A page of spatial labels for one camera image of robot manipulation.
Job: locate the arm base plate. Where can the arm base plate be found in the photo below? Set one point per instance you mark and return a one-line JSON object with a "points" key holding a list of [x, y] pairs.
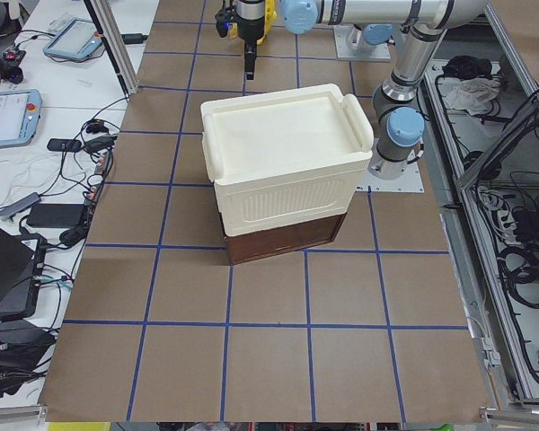
{"points": [[409, 181], [367, 42]]}

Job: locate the black power adapter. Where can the black power adapter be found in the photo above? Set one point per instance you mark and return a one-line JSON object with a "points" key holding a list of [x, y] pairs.
{"points": [[56, 215]]}

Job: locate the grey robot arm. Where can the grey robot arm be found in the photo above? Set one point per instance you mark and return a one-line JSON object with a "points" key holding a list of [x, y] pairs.
{"points": [[425, 23]]}

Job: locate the black laptop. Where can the black laptop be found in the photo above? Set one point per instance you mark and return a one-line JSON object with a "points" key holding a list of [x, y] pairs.
{"points": [[21, 264]]}

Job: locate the aluminium frame post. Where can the aluminium frame post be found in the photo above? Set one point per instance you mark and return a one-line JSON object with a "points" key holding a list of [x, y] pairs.
{"points": [[107, 27]]}

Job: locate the blue teach pendant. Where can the blue teach pendant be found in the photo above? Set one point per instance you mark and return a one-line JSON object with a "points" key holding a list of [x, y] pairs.
{"points": [[77, 41], [19, 117]]}

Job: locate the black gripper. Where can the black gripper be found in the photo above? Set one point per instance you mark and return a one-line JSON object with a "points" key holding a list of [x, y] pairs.
{"points": [[250, 28]]}

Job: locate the white crumpled cloth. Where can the white crumpled cloth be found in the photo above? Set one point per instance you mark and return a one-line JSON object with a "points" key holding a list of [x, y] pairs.
{"points": [[473, 95]]}

